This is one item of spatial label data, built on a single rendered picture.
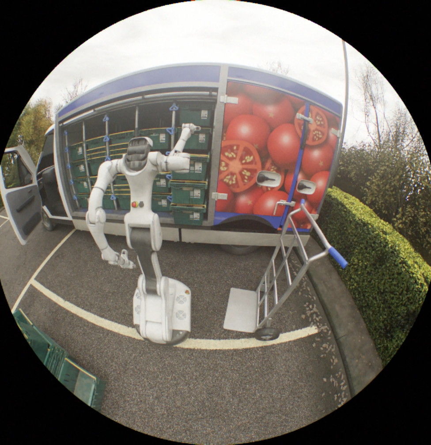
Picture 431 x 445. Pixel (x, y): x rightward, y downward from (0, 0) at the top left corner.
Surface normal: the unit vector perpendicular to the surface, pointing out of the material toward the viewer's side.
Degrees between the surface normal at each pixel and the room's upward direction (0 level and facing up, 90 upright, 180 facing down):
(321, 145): 90
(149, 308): 33
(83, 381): 0
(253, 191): 90
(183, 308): 38
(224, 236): 90
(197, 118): 98
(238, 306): 0
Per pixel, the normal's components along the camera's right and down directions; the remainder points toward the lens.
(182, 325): 0.10, -0.35
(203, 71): 0.01, 0.52
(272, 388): 0.08, -0.85
